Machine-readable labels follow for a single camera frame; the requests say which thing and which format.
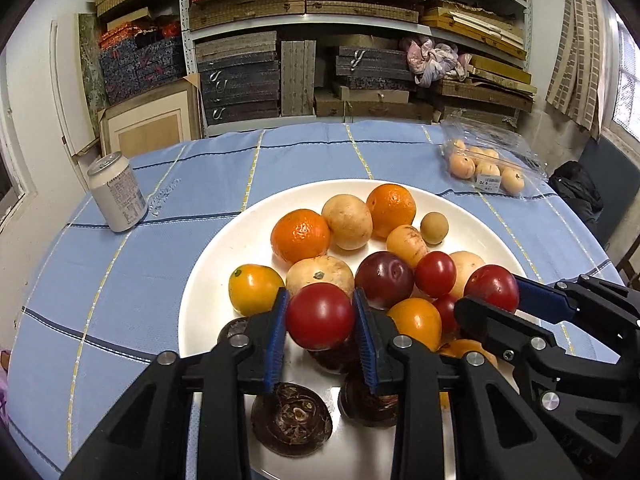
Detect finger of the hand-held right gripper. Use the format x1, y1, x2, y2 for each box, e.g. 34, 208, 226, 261
514, 275, 640, 341
453, 296, 566, 381

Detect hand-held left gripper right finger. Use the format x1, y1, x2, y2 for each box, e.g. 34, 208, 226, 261
352, 287, 583, 480

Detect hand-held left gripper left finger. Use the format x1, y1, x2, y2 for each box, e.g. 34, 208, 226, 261
60, 287, 291, 480

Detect red tomato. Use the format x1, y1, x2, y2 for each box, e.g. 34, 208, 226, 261
414, 251, 457, 299
432, 294, 463, 338
285, 282, 357, 352
463, 264, 521, 315

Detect white plate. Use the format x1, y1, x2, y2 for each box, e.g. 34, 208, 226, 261
177, 180, 531, 480

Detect smooth yellow-orange fruit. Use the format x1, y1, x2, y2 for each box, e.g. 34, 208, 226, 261
386, 298, 443, 353
229, 264, 286, 317

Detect wooden chair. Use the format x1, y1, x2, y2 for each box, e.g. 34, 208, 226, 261
617, 240, 640, 291

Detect small tan-orange fruit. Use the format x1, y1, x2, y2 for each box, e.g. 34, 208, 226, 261
386, 225, 430, 268

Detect small tan longan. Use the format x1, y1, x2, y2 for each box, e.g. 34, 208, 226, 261
420, 212, 448, 246

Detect black bag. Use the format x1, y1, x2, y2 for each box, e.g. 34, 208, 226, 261
548, 160, 605, 223

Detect dark grey board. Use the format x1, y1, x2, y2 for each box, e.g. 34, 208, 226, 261
580, 137, 626, 241

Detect clear plastic clamshell box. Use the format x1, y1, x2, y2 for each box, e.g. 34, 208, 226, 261
439, 114, 550, 202

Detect white drink can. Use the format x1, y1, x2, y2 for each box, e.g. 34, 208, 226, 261
86, 151, 147, 233

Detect bright frosted window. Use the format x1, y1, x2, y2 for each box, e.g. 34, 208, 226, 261
610, 15, 640, 141

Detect brick-pattern curtain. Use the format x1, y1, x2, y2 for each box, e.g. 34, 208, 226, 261
545, 0, 608, 138

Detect pink cloth bundle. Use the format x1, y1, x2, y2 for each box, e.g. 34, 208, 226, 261
406, 37, 473, 87

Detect rows of fabric-covered boxes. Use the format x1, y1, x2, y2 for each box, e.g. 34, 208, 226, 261
189, 0, 538, 126

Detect person's patterned clothing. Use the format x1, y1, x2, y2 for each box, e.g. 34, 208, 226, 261
0, 347, 11, 421

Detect white metal shelf rack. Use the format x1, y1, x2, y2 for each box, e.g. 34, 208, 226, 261
177, 0, 533, 136

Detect stack of blue patterned boxes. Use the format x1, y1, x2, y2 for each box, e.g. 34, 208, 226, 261
98, 35, 187, 93

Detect white-framed sliding window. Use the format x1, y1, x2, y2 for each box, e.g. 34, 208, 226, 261
0, 60, 38, 221

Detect white leaning board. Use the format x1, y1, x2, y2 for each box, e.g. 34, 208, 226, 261
50, 19, 101, 156

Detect orange patterned boxes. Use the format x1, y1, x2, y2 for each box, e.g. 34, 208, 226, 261
97, 20, 183, 48

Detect green marbled panel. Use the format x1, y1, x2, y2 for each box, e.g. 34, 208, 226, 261
76, 12, 108, 111

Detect wooden picture frame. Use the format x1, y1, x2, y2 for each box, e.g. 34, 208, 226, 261
97, 80, 203, 158

